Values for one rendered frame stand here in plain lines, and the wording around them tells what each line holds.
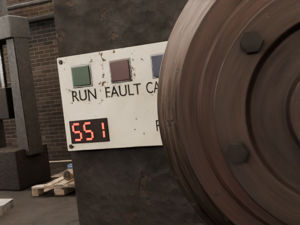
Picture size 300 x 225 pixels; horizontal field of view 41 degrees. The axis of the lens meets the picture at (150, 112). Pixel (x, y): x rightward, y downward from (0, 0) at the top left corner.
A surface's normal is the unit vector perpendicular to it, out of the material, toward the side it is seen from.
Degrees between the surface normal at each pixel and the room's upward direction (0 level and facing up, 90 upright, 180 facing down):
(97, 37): 90
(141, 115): 90
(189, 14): 90
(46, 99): 90
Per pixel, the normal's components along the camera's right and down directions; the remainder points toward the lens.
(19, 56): 0.86, -0.09
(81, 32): -0.33, 0.09
